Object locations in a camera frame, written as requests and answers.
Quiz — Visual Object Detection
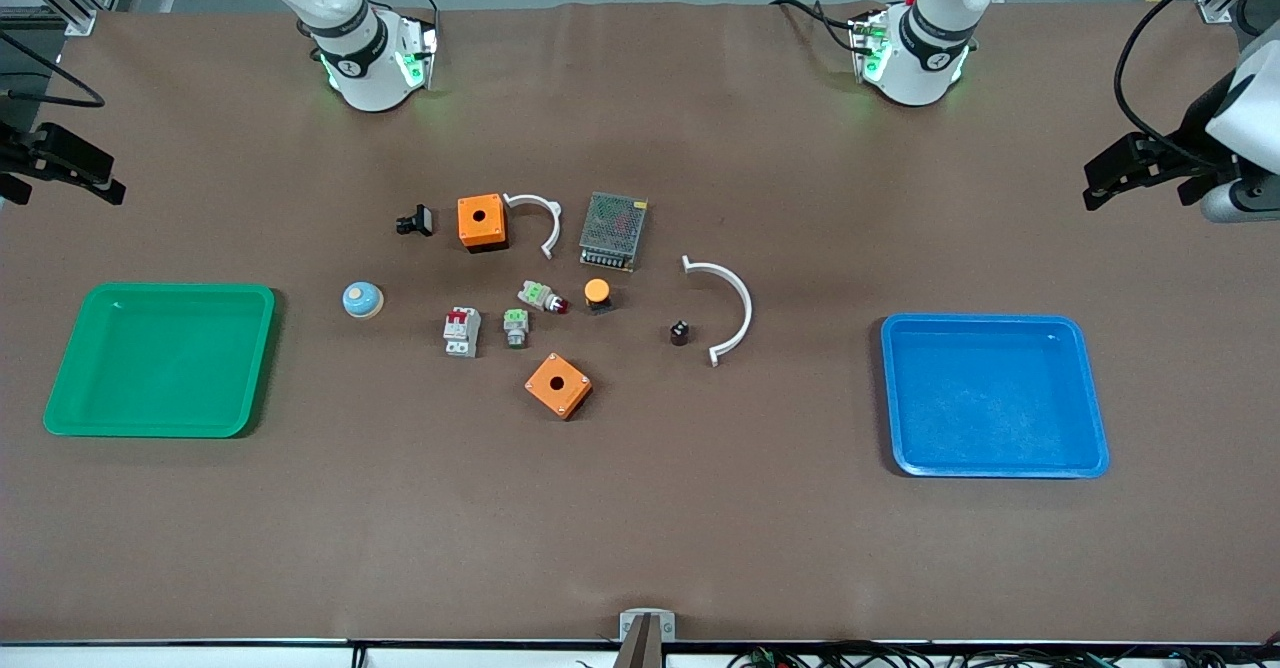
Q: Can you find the white red circuit breaker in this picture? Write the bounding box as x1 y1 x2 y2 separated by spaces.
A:
443 306 482 359

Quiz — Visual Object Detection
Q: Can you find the green plastic tray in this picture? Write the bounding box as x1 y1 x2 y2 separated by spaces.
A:
43 283 276 439

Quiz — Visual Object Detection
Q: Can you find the blue plastic tray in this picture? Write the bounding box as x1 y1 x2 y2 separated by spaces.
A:
880 314 1111 479

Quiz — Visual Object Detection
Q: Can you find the blue round dome buzzer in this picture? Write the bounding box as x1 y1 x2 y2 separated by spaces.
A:
341 281 385 321

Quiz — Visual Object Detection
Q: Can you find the orange button box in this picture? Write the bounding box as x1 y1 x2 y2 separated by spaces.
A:
457 194 509 254
524 352 593 421

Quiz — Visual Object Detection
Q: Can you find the large white curved clamp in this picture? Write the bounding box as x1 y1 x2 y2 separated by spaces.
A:
681 255 754 368

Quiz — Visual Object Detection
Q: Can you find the small white curved clamp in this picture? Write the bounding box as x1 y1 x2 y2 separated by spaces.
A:
503 192 563 261

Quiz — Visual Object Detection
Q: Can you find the metal mesh power supply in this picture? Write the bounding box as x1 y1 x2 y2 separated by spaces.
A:
578 191 649 273

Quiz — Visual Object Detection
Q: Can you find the brown table mat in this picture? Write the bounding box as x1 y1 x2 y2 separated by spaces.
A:
0 0 1280 645

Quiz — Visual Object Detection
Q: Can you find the black left base cable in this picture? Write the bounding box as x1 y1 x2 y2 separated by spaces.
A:
768 0 863 54

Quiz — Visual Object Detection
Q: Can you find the green switch with red lamp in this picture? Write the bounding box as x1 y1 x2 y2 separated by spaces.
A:
517 280 571 315

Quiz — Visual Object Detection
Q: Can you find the black cable bundle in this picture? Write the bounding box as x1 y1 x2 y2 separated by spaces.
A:
725 641 1280 668

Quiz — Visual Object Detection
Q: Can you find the grey metal table bracket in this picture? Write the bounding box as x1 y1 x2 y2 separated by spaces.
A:
619 609 677 668

